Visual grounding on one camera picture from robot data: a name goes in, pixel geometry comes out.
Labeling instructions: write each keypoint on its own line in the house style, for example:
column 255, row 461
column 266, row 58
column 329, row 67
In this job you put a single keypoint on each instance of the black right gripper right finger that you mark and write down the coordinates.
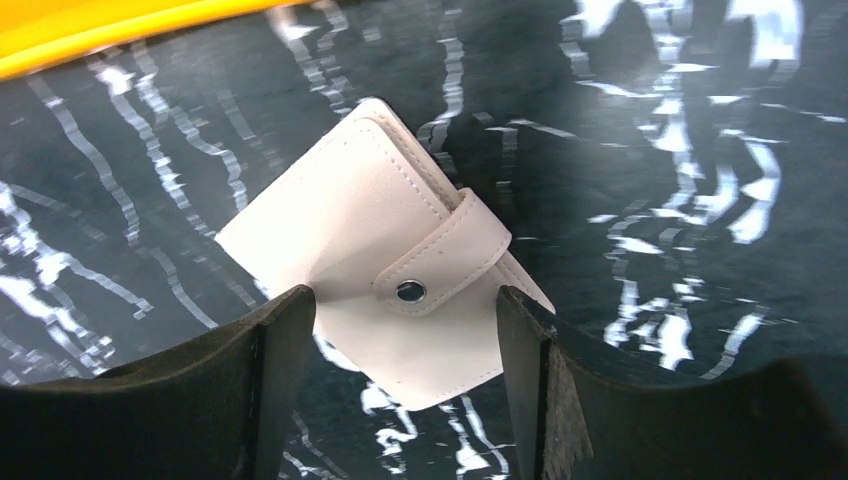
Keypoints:
column 583, row 409

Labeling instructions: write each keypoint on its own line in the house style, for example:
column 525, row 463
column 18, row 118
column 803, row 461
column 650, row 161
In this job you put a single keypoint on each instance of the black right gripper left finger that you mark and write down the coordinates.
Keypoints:
column 216, row 407

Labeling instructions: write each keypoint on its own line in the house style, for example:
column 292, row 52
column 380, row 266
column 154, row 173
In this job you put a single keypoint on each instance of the white leather card holder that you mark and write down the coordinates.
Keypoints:
column 405, row 267

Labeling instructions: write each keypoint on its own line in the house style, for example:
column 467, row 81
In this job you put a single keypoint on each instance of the yellow three-compartment plastic tray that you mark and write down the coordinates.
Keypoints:
column 38, row 34

